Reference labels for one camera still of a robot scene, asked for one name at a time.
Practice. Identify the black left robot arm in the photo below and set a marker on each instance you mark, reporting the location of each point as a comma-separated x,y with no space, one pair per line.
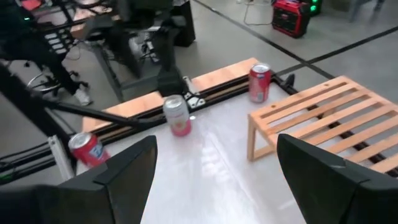
169,77

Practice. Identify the silver aluminium bar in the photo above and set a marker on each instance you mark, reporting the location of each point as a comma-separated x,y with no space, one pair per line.
60,158

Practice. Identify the red can with blue logo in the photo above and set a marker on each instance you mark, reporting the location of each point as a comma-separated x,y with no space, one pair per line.
88,151

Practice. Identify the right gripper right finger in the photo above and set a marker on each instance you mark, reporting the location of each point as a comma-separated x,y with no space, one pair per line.
326,193

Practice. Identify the grey desk leg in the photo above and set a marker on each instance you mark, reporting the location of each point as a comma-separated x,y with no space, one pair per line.
109,71

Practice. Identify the person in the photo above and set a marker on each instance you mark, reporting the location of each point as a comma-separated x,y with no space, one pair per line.
37,53

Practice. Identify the slatted wooden shelf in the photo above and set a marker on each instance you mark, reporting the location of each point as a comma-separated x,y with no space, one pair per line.
311,105

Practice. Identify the red portable generator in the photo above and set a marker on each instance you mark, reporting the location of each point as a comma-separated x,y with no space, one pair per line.
290,18

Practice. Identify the plain red soda can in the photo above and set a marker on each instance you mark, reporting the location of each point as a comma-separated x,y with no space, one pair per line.
259,84

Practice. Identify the white and pink can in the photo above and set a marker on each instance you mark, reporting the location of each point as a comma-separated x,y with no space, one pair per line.
177,118

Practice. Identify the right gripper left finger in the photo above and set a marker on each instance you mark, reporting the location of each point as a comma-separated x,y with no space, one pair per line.
118,193

